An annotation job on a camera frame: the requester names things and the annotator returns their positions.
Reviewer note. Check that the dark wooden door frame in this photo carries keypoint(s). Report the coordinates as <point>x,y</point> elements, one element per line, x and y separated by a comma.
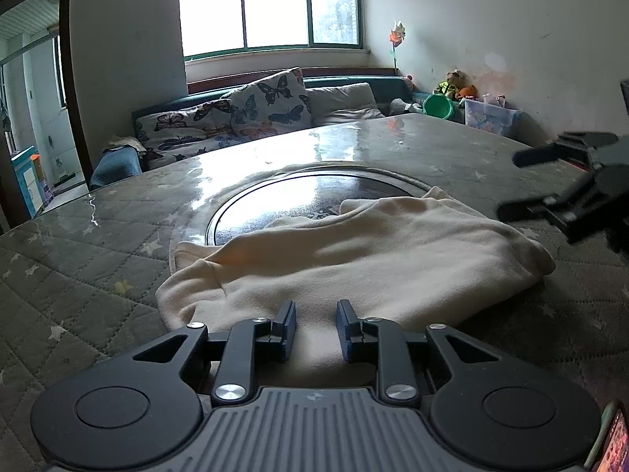
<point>76,123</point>

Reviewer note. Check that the pink plush toy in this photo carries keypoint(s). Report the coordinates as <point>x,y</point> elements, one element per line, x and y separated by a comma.
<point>409,82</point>

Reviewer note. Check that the smartphone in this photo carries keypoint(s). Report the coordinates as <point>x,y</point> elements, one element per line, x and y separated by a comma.
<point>616,442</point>

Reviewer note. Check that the cream long-sleeve top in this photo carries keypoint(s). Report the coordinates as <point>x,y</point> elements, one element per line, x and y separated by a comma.
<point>393,255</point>

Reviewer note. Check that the beige pillow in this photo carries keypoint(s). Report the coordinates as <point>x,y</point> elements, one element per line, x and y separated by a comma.
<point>344,103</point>

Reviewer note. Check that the square butterfly print cushion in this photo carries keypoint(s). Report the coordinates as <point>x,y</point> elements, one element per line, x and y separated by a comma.
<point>270,103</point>

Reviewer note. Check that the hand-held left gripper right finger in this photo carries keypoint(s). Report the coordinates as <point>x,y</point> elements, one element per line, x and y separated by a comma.
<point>344,330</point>

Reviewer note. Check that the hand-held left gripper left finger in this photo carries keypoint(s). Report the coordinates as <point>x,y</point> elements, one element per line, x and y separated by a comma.
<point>287,328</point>

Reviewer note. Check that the round black glass hotplate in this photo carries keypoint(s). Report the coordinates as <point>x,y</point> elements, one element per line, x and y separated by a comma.
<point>295,201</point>

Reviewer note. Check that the mop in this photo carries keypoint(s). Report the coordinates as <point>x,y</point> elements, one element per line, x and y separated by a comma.
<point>65,179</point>

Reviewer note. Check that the clear plastic storage box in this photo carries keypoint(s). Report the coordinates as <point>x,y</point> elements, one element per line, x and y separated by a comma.
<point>491,118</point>

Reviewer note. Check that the small cream cloth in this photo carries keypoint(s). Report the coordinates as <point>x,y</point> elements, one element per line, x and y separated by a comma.
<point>125,143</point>

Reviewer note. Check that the blue small cabinet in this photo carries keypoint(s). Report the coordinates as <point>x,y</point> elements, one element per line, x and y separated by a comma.
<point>29,182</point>

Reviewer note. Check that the green plastic basin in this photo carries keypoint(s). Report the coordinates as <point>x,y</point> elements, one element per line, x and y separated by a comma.
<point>439,106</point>

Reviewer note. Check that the orange plush toy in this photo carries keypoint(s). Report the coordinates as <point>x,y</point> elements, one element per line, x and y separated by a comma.
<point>468,92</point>

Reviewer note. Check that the grey cloth bundle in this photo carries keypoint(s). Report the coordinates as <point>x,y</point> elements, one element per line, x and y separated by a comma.
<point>405,107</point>

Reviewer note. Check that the brown plush toy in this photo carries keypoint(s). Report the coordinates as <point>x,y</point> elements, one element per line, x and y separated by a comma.
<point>449,86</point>

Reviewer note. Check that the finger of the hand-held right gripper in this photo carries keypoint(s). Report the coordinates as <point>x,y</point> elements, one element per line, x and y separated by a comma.
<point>540,209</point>
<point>545,153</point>

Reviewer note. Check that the teal sofa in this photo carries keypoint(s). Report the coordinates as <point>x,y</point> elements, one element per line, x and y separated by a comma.
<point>383,83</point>

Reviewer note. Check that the green framed window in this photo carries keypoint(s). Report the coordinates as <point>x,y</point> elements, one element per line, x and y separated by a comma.
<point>275,5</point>

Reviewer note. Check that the blue folded blanket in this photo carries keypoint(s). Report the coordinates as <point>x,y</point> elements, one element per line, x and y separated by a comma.
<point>115,169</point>

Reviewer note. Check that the colourful pinwheel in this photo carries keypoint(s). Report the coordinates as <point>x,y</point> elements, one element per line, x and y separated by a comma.
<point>397,34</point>

